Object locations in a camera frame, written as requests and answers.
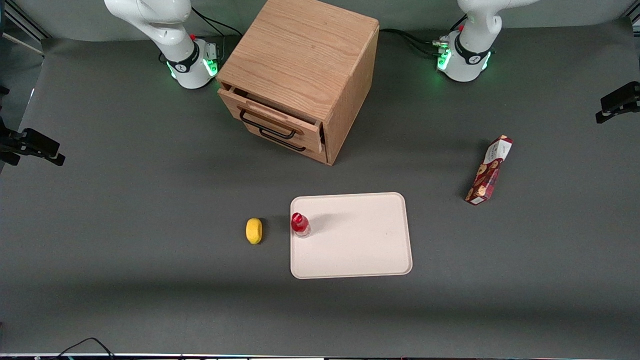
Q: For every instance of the red cookie box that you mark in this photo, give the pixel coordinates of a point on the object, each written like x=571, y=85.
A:
x=488, y=172

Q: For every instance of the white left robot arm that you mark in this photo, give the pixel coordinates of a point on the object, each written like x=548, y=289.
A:
x=472, y=30

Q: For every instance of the beige plastic tray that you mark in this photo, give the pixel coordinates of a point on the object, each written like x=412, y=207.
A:
x=355, y=240

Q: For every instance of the yellow lemon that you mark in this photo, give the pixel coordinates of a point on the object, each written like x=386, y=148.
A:
x=254, y=231

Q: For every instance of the wooden drawer, notched front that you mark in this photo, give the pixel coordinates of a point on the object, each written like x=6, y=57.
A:
x=270, y=116

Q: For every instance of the small red capped bottle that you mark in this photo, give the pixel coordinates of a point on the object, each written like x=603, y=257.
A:
x=299, y=223

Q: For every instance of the wooden drawer, plain front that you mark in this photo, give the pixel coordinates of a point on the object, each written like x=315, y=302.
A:
x=312, y=152

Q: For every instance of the oak wooden drawer cabinet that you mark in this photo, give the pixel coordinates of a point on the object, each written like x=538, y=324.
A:
x=300, y=55

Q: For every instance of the aluminium frame rail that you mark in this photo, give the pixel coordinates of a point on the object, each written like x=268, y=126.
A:
x=22, y=25

